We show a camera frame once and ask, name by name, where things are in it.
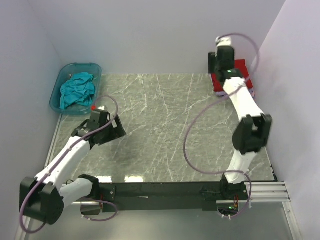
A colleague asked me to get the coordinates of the red t-shirt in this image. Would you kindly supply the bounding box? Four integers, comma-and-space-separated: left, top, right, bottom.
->
208, 55, 254, 93

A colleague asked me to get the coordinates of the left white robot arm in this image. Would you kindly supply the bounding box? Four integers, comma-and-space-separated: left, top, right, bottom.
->
19, 109, 126, 225

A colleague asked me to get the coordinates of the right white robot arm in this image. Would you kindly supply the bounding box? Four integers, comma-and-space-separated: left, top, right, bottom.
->
208, 45, 273, 200

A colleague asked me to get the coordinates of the folded lilac t-shirt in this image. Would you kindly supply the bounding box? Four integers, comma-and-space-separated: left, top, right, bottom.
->
215, 88, 256, 99

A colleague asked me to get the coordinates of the teal crumpled t-shirt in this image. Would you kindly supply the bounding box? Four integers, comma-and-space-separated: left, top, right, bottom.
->
59, 72, 96, 110

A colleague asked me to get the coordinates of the teal plastic basket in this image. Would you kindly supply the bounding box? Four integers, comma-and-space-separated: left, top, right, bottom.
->
49, 63, 102, 116

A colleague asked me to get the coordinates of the black base beam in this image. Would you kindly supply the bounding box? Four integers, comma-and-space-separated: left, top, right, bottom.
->
70, 181, 250, 213

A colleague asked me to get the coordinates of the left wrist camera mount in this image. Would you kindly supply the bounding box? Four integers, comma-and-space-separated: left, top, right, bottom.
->
91, 105, 108, 112

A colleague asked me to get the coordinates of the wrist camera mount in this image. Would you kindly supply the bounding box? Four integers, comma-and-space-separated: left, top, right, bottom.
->
215, 36, 232, 48
91, 105, 108, 112

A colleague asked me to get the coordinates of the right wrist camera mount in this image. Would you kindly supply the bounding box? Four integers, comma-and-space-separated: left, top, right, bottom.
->
215, 36, 232, 48

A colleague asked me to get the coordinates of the aluminium frame rail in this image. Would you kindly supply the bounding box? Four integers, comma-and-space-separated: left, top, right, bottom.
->
250, 181, 291, 203

